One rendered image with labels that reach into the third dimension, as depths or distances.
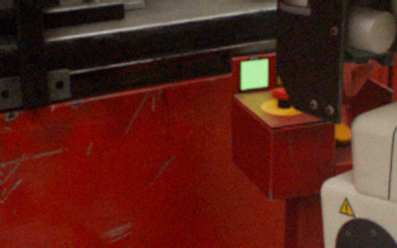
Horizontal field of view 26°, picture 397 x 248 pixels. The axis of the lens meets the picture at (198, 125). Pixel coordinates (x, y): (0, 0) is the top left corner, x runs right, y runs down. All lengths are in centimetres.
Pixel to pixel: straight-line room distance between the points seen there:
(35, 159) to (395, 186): 67
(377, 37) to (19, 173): 70
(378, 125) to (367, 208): 10
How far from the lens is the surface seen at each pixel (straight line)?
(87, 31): 140
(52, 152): 142
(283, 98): 129
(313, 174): 130
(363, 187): 98
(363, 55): 124
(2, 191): 142
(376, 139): 95
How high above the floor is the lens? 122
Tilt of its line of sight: 21 degrees down
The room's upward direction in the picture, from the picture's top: 1 degrees counter-clockwise
